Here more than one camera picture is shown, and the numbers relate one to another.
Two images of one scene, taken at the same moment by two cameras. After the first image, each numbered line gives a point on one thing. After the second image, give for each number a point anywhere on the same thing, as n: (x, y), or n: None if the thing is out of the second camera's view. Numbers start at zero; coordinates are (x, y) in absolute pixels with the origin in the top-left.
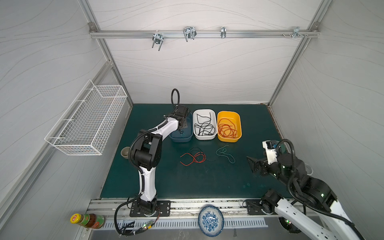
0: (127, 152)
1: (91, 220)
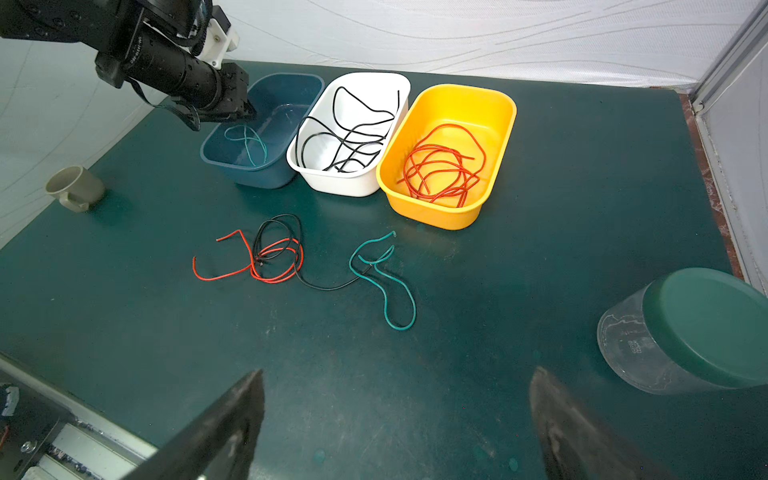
0: (76, 187)
1: None
